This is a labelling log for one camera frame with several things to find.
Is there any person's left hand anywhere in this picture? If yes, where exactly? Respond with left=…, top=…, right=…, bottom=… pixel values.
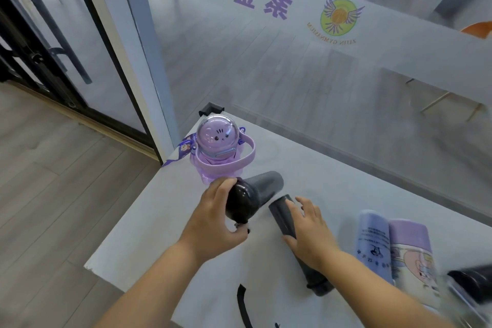
left=178, top=177, right=251, bottom=263

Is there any person's right hand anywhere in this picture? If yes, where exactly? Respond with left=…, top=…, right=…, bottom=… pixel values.
left=282, top=196, right=341, bottom=271

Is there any white bottle blue rim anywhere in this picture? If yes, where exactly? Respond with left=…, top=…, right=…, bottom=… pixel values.
left=355, top=209, right=397, bottom=286

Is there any black tumbler with strap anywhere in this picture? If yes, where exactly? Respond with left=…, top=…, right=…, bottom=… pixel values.
left=224, top=171, right=284, bottom=233

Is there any purple cartoon kids bottle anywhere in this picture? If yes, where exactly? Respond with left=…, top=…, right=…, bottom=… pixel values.
left=161, top=115, right=257, bottom=186

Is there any lilac printed bottle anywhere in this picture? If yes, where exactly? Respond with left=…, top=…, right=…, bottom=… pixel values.
left=388, top=219, right=443, bottom=311

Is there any tall black thermos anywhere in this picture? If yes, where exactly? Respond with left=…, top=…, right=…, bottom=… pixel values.
left=445, top=264, right=492, bottom=305

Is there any person's left forearm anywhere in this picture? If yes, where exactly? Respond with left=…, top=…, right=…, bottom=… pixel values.
left=94, top=241, right=208, bottom=328

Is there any person's right forearm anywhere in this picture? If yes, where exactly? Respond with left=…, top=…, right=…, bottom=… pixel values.
left=319, top=249, right=446, bottom=328

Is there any white table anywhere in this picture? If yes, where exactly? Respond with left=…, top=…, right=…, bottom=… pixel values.
left=84, top=112, right=492, bottom=328

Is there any frosted window band purple print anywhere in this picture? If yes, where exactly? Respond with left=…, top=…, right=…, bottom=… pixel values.
left=169, top=0, right=492, bottom=106

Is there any black framed glass door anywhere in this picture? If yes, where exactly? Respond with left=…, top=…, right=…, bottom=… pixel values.
left=0, top=0, right=164, bottom=163

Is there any orange shell chair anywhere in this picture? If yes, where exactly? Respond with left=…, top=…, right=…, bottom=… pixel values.
left=405, top=20, right=492, bottom=123

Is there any black strap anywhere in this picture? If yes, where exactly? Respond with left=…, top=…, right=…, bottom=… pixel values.
left=236, top=284, right=280, bottom=328

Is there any black table corner bracket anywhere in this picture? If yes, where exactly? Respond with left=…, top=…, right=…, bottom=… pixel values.
left=198, top=102, right=225, bottom=117

